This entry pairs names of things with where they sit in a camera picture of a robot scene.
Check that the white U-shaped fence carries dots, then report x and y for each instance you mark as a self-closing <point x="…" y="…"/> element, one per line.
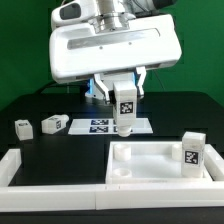
<point x="111" y="196"/>

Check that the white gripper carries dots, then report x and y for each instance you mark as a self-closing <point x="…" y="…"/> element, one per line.
<point x="77" y="52"/>

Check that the white square table top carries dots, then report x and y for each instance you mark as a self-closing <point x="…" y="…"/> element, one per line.
<point x="147" y="162"/>

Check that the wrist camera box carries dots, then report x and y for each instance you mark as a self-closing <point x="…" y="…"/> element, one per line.
<point x="74" y="12"/>

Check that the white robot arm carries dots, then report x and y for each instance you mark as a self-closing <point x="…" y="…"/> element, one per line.
<point x="115" y="15"/>

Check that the white sheet with tags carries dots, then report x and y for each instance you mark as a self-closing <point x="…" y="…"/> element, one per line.
<point x="106" y="126"/>

